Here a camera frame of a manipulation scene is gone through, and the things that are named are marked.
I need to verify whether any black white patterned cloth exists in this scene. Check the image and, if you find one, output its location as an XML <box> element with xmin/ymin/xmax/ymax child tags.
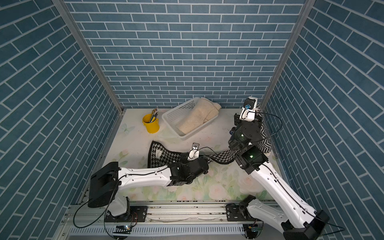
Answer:
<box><xmin>148</xmin><ymin>112</ymin><xmax>272</xmax><ymax>174</ymax></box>

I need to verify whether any beige knitted scarf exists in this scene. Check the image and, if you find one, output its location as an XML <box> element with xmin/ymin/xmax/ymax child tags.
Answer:
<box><xmin>178</xmin><ymin>98</ymin><xmax>222</xmax><ymax>135</ymax></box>

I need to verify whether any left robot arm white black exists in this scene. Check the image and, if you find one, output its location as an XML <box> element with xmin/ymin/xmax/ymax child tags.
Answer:
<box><xmin>88</xmin><ymin>157</ymin><xmax>209</xmax><ymax>217</ymax></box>

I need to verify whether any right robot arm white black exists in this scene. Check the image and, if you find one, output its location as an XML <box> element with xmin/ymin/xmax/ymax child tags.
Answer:
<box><xmin>229</xmin><ymin>121</ymin><xmax>330</xmax><ymax>240</ymax></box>

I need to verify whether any white plastic mesh basket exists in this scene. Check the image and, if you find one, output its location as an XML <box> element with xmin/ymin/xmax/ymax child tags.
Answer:
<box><xmin>162</xmin><ymin>98</ymin><xmax>219</xmax><ymax>140</ymax></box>

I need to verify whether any yellow cup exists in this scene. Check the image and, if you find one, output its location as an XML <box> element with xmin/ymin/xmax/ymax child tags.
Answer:
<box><xmin>142</xmin><ymin>114</ymin><xmax>160</xmax><ymax>134</ymax></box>

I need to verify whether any floral table mat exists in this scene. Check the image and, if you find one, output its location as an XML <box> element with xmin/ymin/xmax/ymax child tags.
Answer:
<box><xmin>103</xmin><ymin>109</ymin><xmax>273</xmax><ymax>202</ymax></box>

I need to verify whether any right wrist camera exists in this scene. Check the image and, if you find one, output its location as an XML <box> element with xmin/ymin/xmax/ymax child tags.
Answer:
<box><xmin>239</xmin><ymin>97</ymin><xmax>258</xmax><ymax>122</ymax></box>

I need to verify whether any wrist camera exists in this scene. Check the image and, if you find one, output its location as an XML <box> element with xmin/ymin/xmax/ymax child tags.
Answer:
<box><xmin>239</xmin><ymin>97</ymin><xmax>258</xmax><ymax>122</ymax></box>
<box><xmin>188</xmin><ymin>143</ymin><xmax>200</xmax><ymax>161</ymax></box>

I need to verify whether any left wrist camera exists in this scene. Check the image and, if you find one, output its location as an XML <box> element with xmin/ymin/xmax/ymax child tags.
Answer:
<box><xmin>188</xmin><ymin>143</ymin><xmax>200</xmax><ymax>161</ymax></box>

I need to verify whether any aluminium front rail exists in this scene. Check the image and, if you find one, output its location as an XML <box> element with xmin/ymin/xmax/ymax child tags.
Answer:
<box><xmin>59</xmin><ymin>201</ymin><xmax>301</xmax><ymax>226</ymax></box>

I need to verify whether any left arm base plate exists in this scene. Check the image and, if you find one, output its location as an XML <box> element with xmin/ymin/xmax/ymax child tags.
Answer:
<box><xmin>105</xmin><ymin>206</ymin><xmax>148</xmax><ymax>223</ymax></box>

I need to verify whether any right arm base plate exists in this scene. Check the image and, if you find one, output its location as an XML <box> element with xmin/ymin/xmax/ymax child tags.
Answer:
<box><xmin>225</xmin><ymin>204</ymin><xmax>255</xmax><ymax>222</ymax></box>

